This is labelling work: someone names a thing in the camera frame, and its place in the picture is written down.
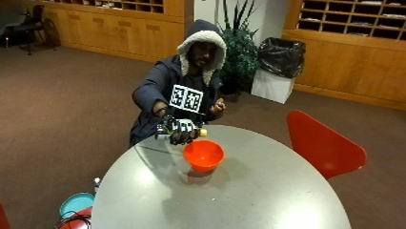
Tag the white marker cube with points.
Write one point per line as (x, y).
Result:
(182, 125)

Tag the red plastic bowl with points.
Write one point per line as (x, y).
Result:
(202, 156)

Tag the wooden pigeonhole cabinet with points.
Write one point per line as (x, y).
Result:
(350, 47)

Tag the white bin with black bag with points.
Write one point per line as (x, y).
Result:
(278, 68)

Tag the wooden cabinet with shelves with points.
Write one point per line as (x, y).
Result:
(118, 25)

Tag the small clear bottle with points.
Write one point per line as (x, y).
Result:
(96, 184)

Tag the green potted plant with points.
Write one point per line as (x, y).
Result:
(238, 47)

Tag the small yellow fruit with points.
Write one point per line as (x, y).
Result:
(202, 132)

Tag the red round container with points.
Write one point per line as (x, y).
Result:
(77, 219)

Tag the teal round lid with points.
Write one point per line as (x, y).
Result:
(76, 203)

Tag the red chair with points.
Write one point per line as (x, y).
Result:
(321, 146)

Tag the the person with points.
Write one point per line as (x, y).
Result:
(160, 86)

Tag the black chair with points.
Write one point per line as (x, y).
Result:
(32, 27)

